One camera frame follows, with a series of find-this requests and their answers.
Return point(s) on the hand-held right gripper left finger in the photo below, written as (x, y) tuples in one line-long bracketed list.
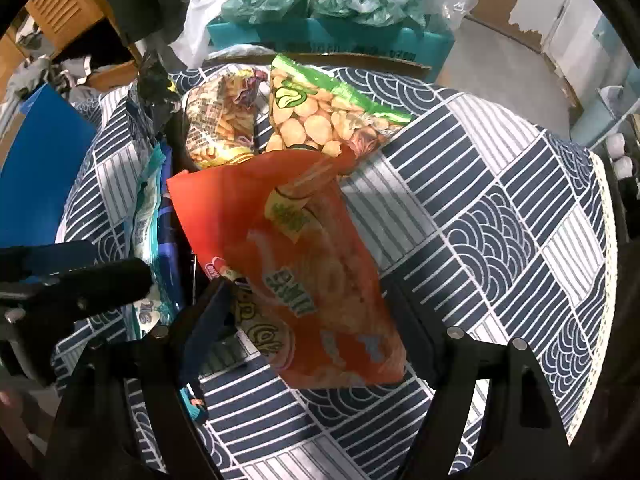
[(210, 325)]

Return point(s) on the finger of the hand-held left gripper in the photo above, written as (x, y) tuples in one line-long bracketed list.
[(110, 285), (60, 257)]

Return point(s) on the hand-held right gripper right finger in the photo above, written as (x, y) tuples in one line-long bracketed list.
[(425, 350)]

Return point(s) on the teal snack packet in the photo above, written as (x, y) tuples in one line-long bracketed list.
[(150, 230)]

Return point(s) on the blue cardboard box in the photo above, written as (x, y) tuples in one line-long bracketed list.
[(40, 170)]

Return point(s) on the large orange snack packet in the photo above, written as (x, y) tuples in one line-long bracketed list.
[(320, 270)]

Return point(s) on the black snack packet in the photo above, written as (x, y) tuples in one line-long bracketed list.
[(155, 90)]

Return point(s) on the beige snack packet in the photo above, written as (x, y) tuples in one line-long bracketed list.
[(220, 120)]

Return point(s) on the green trimmed bean snack packet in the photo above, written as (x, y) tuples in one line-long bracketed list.
[(310, 120)]

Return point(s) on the navy white patterned tablecloth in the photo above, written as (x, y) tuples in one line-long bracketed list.
[(475, 240)]

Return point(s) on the crumpled grey garment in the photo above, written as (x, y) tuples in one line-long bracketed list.
[(45, 70)]

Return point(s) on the wooden wardrobe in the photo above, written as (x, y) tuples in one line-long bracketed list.
[(60, 5)]

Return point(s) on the pale shoe rack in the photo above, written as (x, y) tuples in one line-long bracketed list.
[(590, 125)]

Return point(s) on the group of shoes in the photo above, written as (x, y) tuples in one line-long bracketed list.
[(617, 147)]

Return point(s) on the teal cardboard box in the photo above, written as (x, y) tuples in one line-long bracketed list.
[(310, 40)]

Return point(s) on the white door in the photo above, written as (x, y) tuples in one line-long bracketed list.
[(560, 0)]

